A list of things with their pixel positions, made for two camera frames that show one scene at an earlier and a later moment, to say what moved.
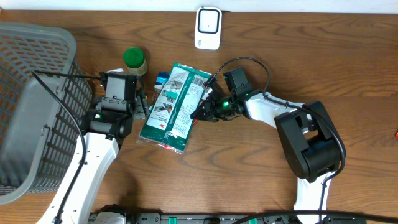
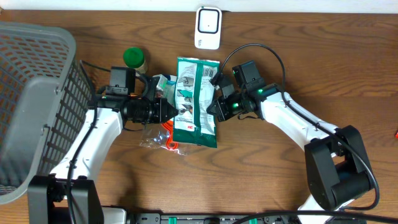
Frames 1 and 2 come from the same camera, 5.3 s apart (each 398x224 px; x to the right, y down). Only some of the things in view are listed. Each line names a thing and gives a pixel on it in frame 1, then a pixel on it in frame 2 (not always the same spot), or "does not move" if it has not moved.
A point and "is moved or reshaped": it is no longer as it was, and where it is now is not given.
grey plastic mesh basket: (45, 102) does not move
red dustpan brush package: (161, 78) to (161, 136)
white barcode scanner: (208, 27) does not move
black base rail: (227, 218) does not move
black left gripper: (138, 106) to (158, 110)
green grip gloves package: (169, 122) is moved or reshaped
